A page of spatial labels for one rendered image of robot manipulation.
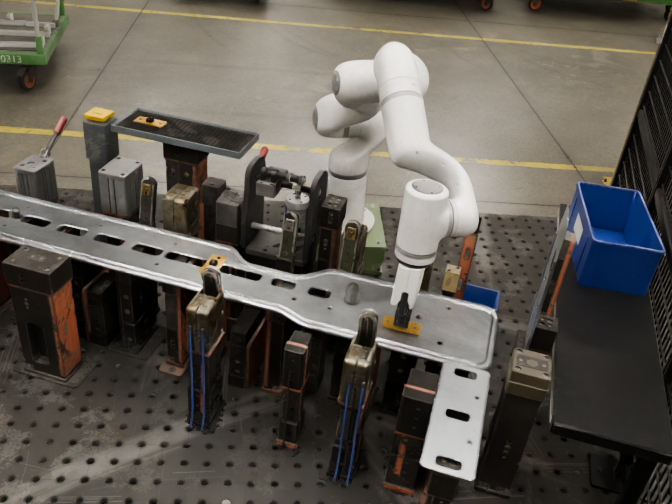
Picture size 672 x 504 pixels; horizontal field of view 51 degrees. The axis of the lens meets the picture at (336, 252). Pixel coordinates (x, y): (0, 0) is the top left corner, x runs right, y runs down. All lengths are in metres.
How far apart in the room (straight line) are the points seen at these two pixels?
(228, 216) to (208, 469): 0.61
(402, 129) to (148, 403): 0.88
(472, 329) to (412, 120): 0.48
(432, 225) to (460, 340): 0.31
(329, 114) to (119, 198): 0.61
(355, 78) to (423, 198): 0.44
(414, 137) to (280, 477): 0.79
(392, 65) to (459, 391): 0.68
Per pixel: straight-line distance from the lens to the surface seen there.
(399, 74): 1.50
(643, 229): 1.92
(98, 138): 2.07
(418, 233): 1.37
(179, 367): 1.85
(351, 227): 1.69
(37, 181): 2.02
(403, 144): 1.42
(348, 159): 2.10
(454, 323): 1.60
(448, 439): 1.34
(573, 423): 1.41
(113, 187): 1.87
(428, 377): 1.48
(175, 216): 1.81
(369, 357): 1.40
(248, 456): 1.66
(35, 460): 1.71
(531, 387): 1.45
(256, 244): 1.83
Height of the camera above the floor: 1.97
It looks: 33 degrees down
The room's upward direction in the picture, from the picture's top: 7 degrees clockwise
